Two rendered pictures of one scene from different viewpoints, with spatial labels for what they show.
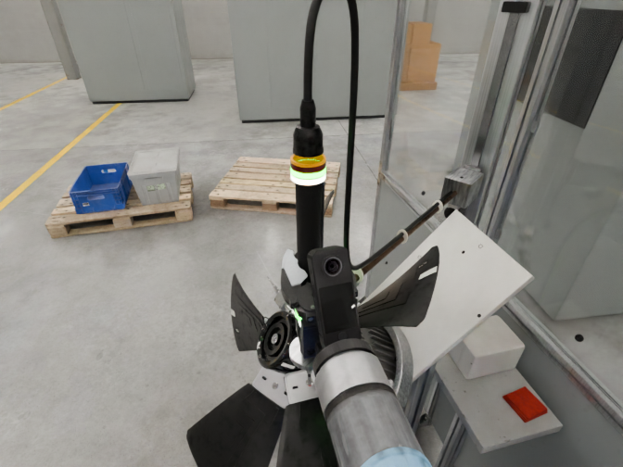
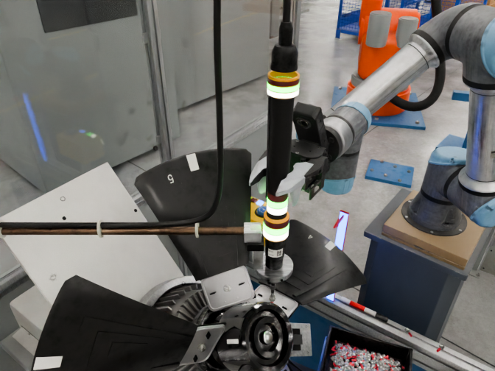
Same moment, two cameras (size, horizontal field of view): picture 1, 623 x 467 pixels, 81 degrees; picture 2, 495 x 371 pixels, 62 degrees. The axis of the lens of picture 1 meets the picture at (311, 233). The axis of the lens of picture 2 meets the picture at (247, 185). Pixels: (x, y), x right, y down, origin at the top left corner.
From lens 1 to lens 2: 0.90 m
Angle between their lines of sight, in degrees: 98
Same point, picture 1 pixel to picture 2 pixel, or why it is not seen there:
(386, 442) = (348, 107)
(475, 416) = not seen: hidden behind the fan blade
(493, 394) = not seen: hidden behind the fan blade
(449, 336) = (152, 240)
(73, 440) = not seen: outside the picture
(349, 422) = (353, 118)
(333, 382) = (345, 127)
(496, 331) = (39, 296)
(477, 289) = (110, 207)
